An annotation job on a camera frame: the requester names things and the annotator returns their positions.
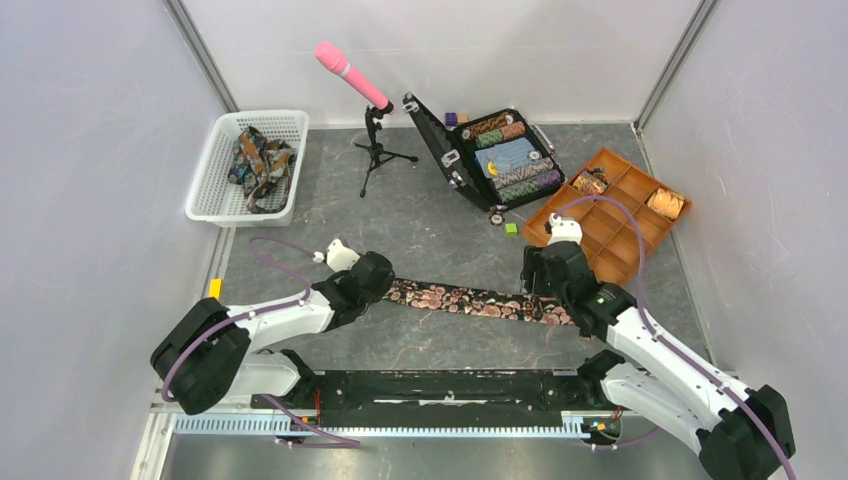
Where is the black floral tie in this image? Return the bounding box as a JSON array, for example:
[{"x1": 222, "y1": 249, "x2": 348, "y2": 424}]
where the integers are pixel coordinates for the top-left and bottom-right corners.
[{"x1": 383, "y1": 278, "x2": 573, "y2": 326}]

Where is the orange compartment tray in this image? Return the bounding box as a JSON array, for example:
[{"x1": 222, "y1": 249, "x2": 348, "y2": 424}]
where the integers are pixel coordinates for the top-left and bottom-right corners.
[{"x1": 521, "y1": 147, "x2": 692, "y2": 286}]

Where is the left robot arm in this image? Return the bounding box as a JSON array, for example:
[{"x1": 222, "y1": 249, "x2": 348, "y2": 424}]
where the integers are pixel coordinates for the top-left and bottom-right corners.
[{"x1": 150, "y1": 251, "x2": 395, "y2": 415}]

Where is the loose poker chip stack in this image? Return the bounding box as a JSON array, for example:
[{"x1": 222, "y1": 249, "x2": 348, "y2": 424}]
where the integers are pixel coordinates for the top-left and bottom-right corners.
[{"x1": 489, "y1": 205, "x2": 508, "y2": 226}]

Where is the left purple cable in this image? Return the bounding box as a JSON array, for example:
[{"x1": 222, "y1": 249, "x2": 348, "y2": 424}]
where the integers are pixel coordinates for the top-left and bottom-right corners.
[{"x1": 160, "y1": 235, "x2": 362, "y2": 449}]

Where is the white plastic basket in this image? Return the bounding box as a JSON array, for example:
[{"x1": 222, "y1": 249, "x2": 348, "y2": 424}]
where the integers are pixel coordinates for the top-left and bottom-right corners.
[{"x1": 185, "y1": 109, "x2": 310, "y2": 228}]

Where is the yellow block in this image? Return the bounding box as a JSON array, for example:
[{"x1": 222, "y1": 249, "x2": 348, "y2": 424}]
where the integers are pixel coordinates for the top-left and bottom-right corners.
[{"x1": 207, "y1": 278, "x2": 223, "y2": 299}]

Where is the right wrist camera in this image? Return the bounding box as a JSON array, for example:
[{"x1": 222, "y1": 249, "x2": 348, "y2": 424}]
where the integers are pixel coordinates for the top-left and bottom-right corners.
[{"x1": 546, "y1": 213, "x2": 583, "y2": 246}]

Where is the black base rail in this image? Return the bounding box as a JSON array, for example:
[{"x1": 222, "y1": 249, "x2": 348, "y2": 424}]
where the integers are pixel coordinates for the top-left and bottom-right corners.
[{"x1": 278, "y1": 369, "x2": 618, "y2": 429}]

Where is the pink microphone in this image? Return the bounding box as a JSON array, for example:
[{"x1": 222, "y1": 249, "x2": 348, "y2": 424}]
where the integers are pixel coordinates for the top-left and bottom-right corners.
[{"x1": 314, "y1": 41, "x2": 394, "y2": 114}]

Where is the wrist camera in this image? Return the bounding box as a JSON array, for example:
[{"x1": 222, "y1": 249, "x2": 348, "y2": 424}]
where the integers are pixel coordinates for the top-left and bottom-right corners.
[
  {"x1": 312, "y1": 238, "x2": 361, "y2": 272},
  {"x1": 546, "y1": 213, "x2": 583, "y2": 246}
]

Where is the rolled dark patterned tie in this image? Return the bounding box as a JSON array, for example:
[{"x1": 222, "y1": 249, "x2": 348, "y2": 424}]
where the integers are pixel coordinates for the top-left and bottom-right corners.
[{"x1": 571, "y1": 167, "x2": 610, "y2": 196}]

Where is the rolled tan patterned tie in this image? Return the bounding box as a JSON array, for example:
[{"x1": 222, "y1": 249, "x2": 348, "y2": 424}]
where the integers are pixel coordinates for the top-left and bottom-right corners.
[{"x1": 646, "y1": 187, "x2": 687, "y2": 221}]

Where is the black tripod stand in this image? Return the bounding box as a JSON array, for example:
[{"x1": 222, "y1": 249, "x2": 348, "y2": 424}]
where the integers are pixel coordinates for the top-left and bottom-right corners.
[{"x1": 354, "y1": 106, "x2": 419, "y2": 198}]

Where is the dark blue patterned tie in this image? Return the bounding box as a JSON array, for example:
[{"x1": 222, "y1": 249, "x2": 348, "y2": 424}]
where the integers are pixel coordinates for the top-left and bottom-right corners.
[{"x1": 227, "y1": 126, "x2": 297, "y2": 214}]

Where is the green cube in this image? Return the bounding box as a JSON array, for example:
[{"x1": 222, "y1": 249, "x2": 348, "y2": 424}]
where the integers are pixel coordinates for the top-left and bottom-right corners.
[{"x1": 503, "y1": 223, "x2": 518, "y2": 238}]

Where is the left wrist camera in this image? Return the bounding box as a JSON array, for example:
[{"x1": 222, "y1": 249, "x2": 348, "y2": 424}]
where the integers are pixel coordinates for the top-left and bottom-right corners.
[{"x1": 312, "y1": 238, "x2": 361, "y2": 272}]

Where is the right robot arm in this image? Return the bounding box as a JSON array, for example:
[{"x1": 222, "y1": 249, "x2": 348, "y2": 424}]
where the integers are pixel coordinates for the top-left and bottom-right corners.
[{"x1": 521, "y1": 241, "x2": 796, "y2": 479}]

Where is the black poker chip case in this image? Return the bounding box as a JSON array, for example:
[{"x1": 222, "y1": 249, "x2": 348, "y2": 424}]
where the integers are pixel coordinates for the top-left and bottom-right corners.
[{"x1": 403, "y1": 93, "x2": 565, "y2": 214}]

